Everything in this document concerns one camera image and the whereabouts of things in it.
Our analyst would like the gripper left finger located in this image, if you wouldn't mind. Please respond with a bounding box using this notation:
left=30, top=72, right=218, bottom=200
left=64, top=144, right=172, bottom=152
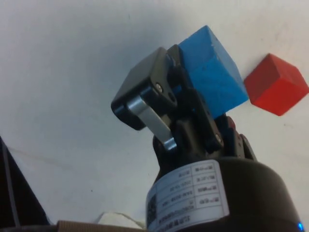
left=111, top=44, right=224, bottom=158

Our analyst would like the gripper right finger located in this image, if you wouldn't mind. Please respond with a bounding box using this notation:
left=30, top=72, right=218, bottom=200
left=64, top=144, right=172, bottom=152
left=221, top=115, right=257, bottom=161

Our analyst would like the blue cube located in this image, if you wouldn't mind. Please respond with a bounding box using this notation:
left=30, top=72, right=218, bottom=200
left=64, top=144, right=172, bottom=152
left=178, top=25, right=249, bottom=120

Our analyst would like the red cube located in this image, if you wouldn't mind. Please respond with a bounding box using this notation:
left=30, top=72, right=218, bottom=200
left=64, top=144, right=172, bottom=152
left=243, top=53, right=309, bottom=117

